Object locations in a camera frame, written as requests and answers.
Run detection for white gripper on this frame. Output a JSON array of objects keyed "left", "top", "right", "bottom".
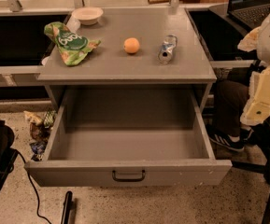
[{"left": 237, "top": 14, "right": 270, "bottom": 126}]

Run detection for person's dark trouser leg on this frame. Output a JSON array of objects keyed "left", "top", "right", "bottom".
[{"left": 214, "top": 67, "right": 260, "bottom": 138}]

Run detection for grey drawer cabinet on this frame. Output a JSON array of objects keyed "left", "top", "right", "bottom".
[{"left": 37, "top": 7, "right": 216, "bottom": 87}]

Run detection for black cylindrical floor object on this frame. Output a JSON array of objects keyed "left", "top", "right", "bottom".
[{"left": 61, "top": 191, "right": 73, "bottom": 224}]

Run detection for open grey top drawer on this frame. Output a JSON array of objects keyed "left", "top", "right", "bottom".
[{"left": 25, "top": 88, "right": 232, "bottom": 187}]

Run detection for silver blue redbull can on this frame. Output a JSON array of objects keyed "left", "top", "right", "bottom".
[{"left": 158, "top": 35, "right": 178, "bottom": 64}]

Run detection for white bowl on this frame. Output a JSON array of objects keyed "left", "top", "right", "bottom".
[{"left": 72, "top": 7, "right": 104, "bottom": 25}]

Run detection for green chip bag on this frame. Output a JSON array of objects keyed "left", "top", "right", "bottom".
[{"left": 44, "top": 21, "right": 101, "bottom": 66}]

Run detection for black cable on floor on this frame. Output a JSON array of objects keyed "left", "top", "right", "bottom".
[{"left": 14, "top": 148, "right": 53, "bottom": 224}]

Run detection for orange fruit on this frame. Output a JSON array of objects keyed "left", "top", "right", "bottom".
[{"left": 123, "top": 37, "right": 140, "bottom": 54}]

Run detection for black laptop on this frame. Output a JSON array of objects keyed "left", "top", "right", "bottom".
[{"left": 227, "top": 0, "right": 270, "bottom": 29}]

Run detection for wooden stick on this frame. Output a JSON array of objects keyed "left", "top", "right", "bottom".
[{"left": 148, "top": 0, "right": 170, "bottom": 4}]

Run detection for pile of snack wrappers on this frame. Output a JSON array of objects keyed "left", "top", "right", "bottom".
[{"left": 24, "top": 110, "right": 57, "bottom": 161}]

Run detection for black striped sneaker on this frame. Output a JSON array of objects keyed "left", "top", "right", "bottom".
[{"left": 206, "top": 124, "right": 244, "bottom": 152}]

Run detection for black drawer handle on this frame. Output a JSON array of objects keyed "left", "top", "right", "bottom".
[{"left": 112, "top": 170, "right": 146, "bottom": 182}]

